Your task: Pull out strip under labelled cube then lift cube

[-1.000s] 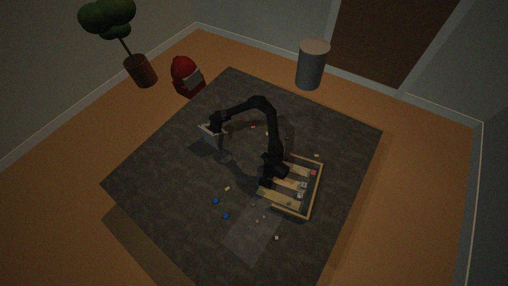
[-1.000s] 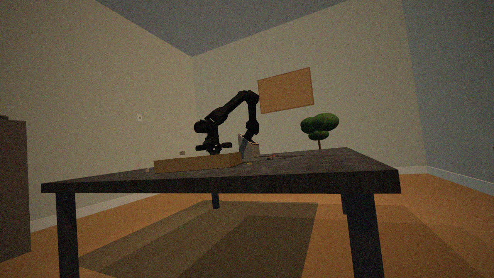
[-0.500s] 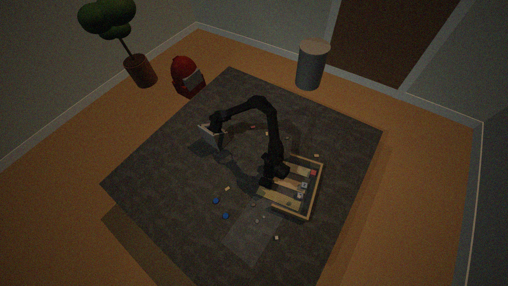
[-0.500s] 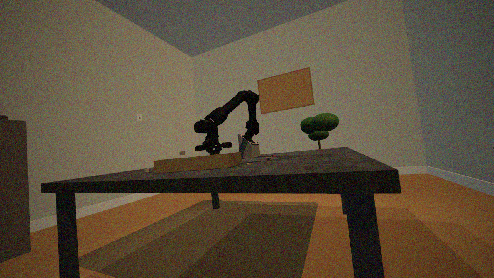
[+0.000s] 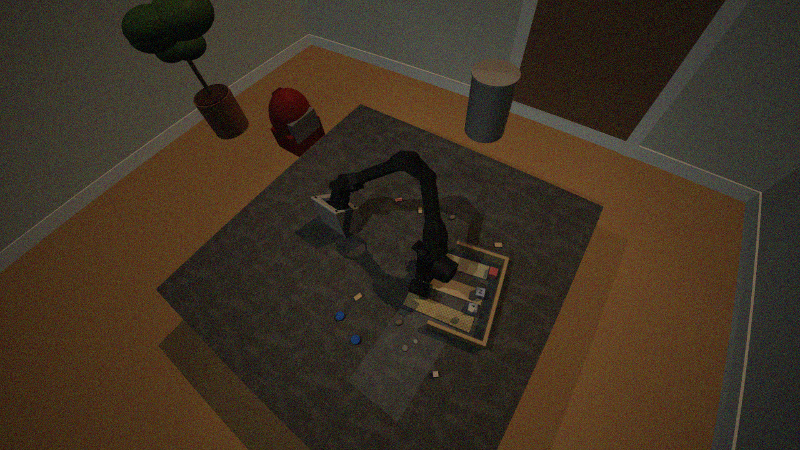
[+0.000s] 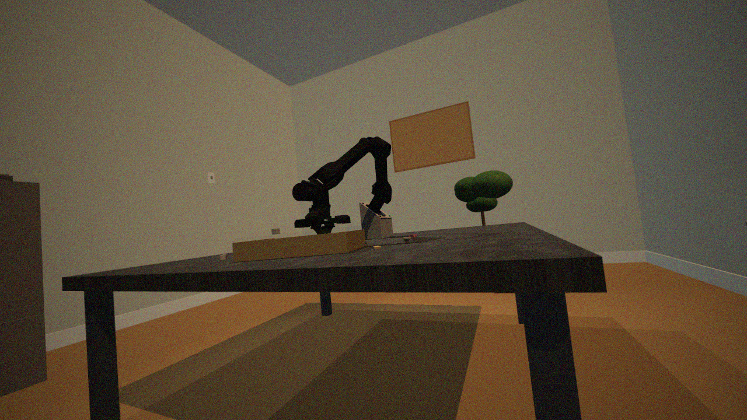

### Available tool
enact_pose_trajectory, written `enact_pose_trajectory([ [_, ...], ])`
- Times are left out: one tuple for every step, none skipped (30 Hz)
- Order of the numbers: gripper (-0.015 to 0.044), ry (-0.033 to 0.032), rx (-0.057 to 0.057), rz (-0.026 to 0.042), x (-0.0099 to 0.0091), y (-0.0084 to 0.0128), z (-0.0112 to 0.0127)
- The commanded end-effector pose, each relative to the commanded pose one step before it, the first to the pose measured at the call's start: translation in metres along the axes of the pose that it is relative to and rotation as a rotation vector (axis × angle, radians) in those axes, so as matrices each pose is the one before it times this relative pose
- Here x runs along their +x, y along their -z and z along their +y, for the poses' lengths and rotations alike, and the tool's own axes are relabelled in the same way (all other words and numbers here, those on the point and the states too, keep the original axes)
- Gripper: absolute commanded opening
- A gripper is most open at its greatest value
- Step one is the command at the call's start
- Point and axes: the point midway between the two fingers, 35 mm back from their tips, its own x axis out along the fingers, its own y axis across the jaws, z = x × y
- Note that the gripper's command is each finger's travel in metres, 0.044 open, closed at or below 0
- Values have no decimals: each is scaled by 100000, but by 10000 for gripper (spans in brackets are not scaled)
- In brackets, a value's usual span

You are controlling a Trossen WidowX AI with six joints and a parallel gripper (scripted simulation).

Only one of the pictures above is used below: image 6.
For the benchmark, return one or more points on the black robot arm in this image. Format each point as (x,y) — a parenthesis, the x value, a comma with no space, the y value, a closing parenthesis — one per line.
(332,173)

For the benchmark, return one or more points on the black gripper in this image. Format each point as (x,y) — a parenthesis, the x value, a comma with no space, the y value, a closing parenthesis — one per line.
(329,223)

